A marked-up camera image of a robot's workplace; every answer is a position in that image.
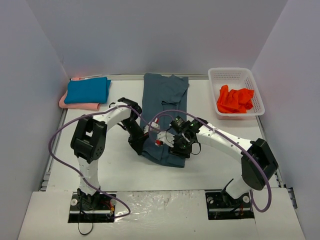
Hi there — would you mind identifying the dark blue-grey t shirt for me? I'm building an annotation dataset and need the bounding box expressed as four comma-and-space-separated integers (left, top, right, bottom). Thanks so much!
142, 73, 189, 168

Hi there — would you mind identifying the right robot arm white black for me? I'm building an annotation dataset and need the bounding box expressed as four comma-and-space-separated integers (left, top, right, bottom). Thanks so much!
169, 116, 279, 207

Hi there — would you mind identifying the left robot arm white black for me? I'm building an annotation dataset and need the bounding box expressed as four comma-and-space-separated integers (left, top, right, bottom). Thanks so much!
70, 97, 149, 209

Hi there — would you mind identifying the folded pink t shirt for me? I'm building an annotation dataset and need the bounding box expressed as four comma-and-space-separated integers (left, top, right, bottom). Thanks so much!
58, 78, 101, 111

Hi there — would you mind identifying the folded teal t shirt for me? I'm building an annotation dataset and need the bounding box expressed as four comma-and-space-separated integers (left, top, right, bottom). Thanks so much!
64, 77, 111, 104

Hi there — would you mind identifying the orange crumpled t shirt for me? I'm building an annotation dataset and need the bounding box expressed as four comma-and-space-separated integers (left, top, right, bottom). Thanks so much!
216, 85, 255, 114

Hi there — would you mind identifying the white plastic basket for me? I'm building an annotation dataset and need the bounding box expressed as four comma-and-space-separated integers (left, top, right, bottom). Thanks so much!
208, 67, 265, 120

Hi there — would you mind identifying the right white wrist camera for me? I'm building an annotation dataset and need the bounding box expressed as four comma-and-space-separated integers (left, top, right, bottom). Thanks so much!
155, 131, 175, 148

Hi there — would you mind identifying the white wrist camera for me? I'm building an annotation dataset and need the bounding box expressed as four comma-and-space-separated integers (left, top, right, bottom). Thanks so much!
143, 121, 161, 135
155, 131, 175, 148

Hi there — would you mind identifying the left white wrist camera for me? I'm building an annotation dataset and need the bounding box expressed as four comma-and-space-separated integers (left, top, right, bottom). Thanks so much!
143, 121, 161, 135

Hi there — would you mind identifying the aluminium rail back edge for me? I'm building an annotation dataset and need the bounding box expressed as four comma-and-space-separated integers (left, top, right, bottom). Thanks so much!
105, 73, 209, 81

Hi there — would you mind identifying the aluminium rail edge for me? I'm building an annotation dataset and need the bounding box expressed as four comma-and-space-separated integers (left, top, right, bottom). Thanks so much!
105, 73, 209, 81
257, 116, 299, 210

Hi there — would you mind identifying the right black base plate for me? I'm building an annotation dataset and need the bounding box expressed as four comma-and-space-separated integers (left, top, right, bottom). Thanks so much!
205, 190, 255, 221

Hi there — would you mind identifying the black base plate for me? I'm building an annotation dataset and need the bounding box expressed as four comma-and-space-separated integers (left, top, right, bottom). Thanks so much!
68, 192, 115, 223
205, 190, 255, 221

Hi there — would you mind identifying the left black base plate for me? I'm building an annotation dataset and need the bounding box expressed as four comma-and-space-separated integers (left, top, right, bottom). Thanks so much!
68, 192, 115, 223

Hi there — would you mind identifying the thin black cable loop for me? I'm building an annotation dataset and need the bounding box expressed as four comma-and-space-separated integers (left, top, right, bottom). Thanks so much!
76, 217, 94, 236

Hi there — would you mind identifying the aluminium rail right edge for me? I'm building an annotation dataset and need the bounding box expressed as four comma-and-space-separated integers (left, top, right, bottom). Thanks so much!
257, 116, 299, 210

